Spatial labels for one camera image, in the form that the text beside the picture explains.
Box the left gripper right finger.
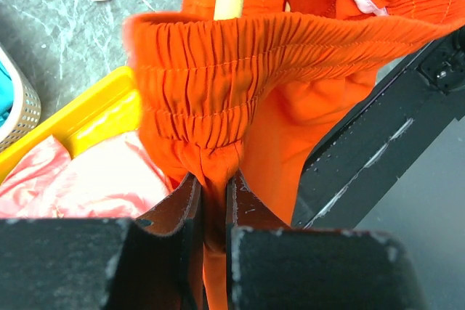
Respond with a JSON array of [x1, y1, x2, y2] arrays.
[[225, 172, 427, 309]]

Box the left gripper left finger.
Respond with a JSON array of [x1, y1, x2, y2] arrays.
[[1, 175, 203, 309]]

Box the orange shorts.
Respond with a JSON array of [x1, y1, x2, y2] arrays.
[[124, 0, 464, 309]]

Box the pink patterned shorts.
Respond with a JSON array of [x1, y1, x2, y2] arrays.
[[1, 131, 171, 219]]

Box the teal folded shorts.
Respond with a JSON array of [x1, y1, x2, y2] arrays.
[[0, 64, 14, 126]]

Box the yellow plastic tray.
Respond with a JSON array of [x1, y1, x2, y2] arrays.
[[1, 67, 142, 180]]

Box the white perforated basket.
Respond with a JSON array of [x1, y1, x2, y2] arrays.
[[1, 46, 41, 152]]

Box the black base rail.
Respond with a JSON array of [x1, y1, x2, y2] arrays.
[[292, 29, 464, 229]]

